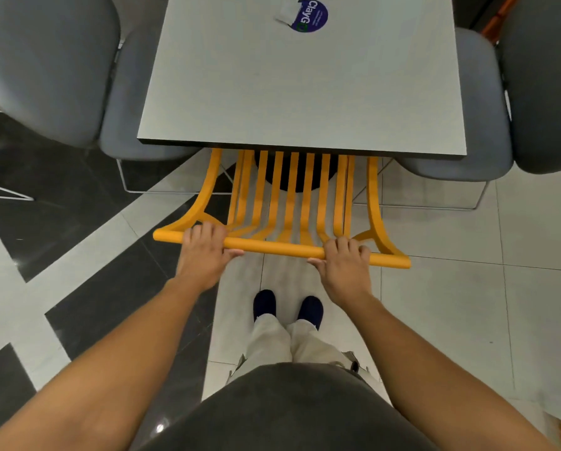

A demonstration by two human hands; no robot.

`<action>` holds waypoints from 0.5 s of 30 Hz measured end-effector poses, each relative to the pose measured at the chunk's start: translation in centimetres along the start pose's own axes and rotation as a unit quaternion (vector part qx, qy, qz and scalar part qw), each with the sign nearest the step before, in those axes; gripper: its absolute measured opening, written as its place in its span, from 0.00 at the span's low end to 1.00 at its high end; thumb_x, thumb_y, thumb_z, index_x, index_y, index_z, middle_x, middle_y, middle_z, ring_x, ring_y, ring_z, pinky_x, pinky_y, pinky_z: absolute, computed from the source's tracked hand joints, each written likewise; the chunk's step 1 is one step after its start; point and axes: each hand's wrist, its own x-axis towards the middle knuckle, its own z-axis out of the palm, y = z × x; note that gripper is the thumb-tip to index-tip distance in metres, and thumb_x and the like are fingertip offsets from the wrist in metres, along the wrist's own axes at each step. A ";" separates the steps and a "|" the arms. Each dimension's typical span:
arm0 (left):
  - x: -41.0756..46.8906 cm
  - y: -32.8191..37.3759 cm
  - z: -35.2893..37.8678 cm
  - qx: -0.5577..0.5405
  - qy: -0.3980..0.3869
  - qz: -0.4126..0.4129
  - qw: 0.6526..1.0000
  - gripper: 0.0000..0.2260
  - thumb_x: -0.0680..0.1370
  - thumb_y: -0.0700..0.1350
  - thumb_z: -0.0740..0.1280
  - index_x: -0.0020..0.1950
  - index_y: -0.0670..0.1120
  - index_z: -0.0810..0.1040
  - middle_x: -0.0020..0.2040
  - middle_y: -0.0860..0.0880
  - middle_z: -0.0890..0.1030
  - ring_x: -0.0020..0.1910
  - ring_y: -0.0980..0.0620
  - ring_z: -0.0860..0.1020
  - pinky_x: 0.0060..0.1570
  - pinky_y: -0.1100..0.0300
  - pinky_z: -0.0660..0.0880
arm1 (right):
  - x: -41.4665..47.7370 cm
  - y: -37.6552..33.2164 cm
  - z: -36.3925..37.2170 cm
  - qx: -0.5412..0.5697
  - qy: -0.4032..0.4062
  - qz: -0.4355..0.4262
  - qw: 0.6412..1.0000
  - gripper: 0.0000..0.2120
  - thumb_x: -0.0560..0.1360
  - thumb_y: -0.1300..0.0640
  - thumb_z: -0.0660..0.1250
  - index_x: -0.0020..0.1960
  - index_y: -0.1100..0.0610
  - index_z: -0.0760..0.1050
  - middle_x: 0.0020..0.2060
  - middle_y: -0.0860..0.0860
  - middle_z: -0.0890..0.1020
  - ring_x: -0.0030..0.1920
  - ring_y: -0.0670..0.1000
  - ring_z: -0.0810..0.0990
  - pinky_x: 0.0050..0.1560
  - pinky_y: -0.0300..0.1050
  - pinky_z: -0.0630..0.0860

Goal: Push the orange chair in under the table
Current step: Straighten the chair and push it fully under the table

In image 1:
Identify person's left hand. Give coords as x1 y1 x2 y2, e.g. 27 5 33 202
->
174 222 245 295

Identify person's right hand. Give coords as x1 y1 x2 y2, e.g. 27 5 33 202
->
307 236 373 309

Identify yellow slatted metal chair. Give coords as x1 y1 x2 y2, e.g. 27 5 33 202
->
153 148 412 270

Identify person's left forearm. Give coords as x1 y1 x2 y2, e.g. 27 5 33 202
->
0 276 202 451

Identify person's right forearm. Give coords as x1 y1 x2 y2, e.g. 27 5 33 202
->
334 293 559 451

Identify dark blue right shoe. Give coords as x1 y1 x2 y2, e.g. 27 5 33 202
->
297 296 325 331

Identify dark blue shoe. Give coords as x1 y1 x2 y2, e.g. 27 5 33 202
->
297 296 325 331
253 289 278 323

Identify dark blue left shoe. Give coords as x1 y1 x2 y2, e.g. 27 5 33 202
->
253 289 278 323

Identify beige trousers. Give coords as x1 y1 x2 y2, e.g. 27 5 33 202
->
226 314 373 386

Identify black round table base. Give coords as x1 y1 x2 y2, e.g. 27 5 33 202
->
254 150 339 193

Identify dark grey shirt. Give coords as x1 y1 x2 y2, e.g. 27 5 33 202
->
136 363 440 451

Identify grey upholstered chair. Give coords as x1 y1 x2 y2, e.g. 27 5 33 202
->
353 0 561 212
0 0 236 196

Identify round blue sticker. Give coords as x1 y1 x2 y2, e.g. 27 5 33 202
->
290 0 329 34

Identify torn white paper label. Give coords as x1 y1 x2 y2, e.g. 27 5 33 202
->
275 1 303 27

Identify orange chair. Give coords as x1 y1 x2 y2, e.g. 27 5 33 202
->
480 0 522 44

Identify white wire chair frame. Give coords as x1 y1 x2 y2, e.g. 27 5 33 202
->
0 97 35 202

